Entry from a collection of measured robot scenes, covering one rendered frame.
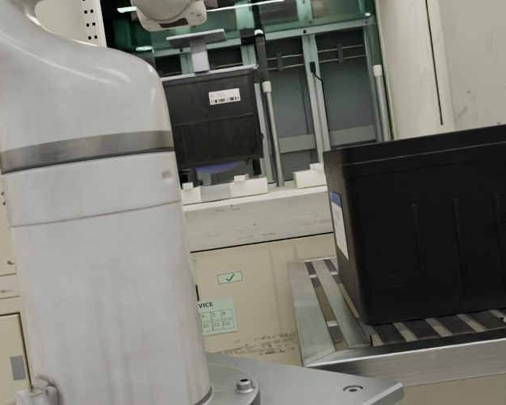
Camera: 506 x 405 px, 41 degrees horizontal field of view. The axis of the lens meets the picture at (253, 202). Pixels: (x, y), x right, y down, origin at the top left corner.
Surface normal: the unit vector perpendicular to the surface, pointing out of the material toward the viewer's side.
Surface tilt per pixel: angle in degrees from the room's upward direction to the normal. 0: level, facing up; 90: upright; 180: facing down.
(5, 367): 90
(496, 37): 90
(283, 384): 0
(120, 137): 90
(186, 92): 90
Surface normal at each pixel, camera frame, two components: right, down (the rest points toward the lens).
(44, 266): -0.42, 0.11
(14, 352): -0.03, 0.06
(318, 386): -0.14, -0.99
